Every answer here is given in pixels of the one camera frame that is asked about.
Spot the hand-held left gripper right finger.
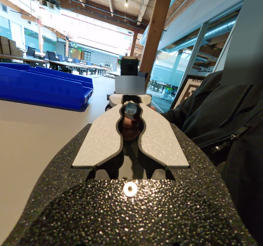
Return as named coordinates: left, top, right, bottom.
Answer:
left=138, top=103, right=190, bottom=167

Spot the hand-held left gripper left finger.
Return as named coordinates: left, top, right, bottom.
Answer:
left=72, top=104, right=124, bottom=168

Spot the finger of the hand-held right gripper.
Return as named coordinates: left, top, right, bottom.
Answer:
left=109, top=94, right=124, bottom=108
left=139, top=95, right=152, bottom=108

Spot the silver hex bolt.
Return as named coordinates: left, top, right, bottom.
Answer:
left=125, top=103, right=138, bottom=115

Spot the person's right hand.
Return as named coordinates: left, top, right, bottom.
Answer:
left=122, top=106, right=157, bottom=142

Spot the black mesh office chair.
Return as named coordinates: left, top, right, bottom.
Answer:
left=138, top=72, right=149, bottom=91

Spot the black framed marker board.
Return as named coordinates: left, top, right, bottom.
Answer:
left=171, top=75, right=206, bottom=109

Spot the row of office desks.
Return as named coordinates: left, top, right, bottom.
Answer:
left=44, top=58, right=112, bottom=76

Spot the blue plastic bin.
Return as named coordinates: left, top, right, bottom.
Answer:
left=0, top=63, right=94, bottom=112

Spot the row of office chairs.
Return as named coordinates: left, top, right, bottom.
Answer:
left=26, top=46, right=93, bottom=66

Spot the wooden desk with black legs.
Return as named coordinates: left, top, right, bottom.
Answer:
left=0, top=53, right=49, bottom=68

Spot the ceiling projector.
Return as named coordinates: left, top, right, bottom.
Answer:
left=39, top=0, right=61, bottom=11

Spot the stack of cardboard boxes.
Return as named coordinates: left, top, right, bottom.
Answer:
left=0, top=36, right=23, bottom=58

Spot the wooden support post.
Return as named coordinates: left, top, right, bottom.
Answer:
left=139, top=0, right=176, bottom=91
left=130, top=32, right=138, bottom=57

